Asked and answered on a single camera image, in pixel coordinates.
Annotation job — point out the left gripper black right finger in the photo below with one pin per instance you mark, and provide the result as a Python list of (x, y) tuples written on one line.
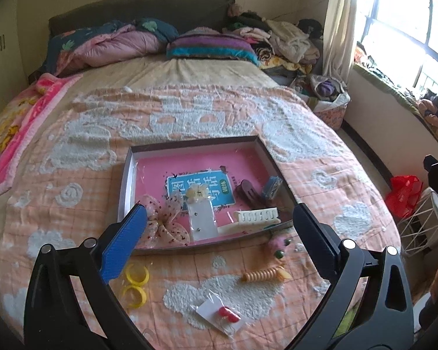
[(320, 241)]

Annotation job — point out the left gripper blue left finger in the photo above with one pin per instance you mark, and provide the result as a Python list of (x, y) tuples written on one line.
[(119, 242)]

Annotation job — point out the polka dot bow hair clip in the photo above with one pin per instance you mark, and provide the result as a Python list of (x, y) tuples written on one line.
[(162, 230)]

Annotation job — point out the white cloud hair claw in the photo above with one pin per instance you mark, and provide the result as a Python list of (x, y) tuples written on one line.
[(245, 222)]

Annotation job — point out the blue rectangular hair clip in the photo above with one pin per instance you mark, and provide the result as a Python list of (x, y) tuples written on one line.
[(271, 188)]

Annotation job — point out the pearl hair clip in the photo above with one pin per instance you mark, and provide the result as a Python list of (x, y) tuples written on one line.
[(197, 192)]

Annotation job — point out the dark red hair clip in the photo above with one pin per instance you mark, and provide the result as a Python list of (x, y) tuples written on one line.
[(250, 196)]

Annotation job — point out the red bead earring card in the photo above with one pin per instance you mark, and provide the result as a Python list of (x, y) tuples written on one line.
[(222, 317)]

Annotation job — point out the red plastic bag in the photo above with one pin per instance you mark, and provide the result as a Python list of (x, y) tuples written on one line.
[(405, 193)]

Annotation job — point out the dark cardboard box tray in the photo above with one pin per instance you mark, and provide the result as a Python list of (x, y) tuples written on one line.
[(200, 189)]

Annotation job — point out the orange plaid cloud quilt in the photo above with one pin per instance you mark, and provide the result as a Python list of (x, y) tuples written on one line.
[(78, 158)]

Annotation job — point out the floral fabric laundry basket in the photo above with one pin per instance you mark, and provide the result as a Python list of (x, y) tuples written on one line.
[(326, 97)]

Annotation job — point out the pink cartoon blanket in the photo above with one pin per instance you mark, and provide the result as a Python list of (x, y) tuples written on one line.
[(23, 116)]

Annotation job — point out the cream curtain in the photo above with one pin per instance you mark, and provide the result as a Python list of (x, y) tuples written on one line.
[(339, 39)]

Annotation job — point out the pile of clothes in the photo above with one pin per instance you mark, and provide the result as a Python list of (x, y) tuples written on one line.
[(277, 44)]

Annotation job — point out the pink and navy comforter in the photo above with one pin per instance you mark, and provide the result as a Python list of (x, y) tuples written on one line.
[(114, 41)]

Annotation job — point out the cream wardrobe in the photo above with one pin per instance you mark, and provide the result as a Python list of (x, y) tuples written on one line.
[(12, 75)]

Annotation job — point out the purple teal striped pillow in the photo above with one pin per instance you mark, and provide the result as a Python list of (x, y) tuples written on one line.
[(206, 43)]

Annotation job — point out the dark green headboard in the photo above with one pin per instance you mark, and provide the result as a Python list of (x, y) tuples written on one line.
[(182, 14)]

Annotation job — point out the white wire rack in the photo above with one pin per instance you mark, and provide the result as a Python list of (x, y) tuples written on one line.
[(419, 231)]

